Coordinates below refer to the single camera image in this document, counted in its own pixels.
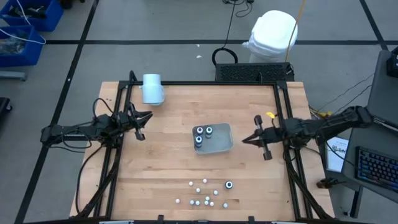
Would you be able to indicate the blue plastic storage crate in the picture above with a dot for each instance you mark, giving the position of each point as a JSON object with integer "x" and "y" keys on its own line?
{"x": 49, "y": 18}
{"x": 31, "y": 56}

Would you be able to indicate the black desktop device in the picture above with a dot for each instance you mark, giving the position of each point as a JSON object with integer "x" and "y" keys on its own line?
{"x": 393, "y": 63}

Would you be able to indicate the large purple-tipped coloring bottle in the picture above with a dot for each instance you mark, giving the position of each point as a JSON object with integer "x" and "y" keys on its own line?
{"x": 199, "y": 130}

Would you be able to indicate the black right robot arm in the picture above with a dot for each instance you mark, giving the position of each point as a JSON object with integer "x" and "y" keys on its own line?
{"x": 326, "y": 124}

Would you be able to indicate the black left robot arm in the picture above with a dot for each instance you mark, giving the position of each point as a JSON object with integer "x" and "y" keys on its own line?
{"x": 77, "y": 130}

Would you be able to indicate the white printed paper sheet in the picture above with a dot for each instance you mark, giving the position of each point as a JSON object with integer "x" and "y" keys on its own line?
{"x": 334, "y": 158}

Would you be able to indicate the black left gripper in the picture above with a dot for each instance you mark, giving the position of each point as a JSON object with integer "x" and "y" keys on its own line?
{"x": 127, "y": 123}

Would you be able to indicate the grey metal bar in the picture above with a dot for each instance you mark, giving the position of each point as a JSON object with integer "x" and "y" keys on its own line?
{"x": 12, "y": 76}

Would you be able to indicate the large blue-tipped coloring bottle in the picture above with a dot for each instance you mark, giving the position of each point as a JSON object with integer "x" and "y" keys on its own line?
{"x": 198, "y": 140}

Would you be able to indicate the light grey plastic bin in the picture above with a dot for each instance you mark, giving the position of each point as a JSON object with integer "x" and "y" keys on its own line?
{"x": 220, "y": 140}

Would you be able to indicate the white lined trash can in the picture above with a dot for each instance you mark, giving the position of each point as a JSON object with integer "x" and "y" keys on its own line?
{"x": 270, "y": 34}

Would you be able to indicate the large green-tipped coloring bottle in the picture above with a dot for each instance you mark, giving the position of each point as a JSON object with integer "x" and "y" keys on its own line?
{"x": 209, "y": 130}

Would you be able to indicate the black floor object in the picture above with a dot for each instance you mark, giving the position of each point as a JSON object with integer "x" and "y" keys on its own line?
{"x": 3, "y": 107}

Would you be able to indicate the black table clamp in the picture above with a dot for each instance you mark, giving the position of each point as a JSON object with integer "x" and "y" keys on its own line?
{"x": 326, "y": 183}

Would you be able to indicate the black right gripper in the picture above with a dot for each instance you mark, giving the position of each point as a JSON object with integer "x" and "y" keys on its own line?
{"x": 272, "y": 135}

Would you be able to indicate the black vented computer box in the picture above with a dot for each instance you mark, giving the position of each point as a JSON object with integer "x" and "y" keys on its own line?
{"x": 248, "y": 72}

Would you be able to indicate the backlit black keyboard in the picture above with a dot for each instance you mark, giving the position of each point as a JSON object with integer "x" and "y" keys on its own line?
{"x": 376, "y": 169}

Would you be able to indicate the yellow tape tag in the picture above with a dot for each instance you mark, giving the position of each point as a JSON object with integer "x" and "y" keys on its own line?
{"x": 270, "y": 115}

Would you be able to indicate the grey workstation cart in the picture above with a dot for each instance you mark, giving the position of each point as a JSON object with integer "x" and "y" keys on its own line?
{"x": 385, "y": 93}

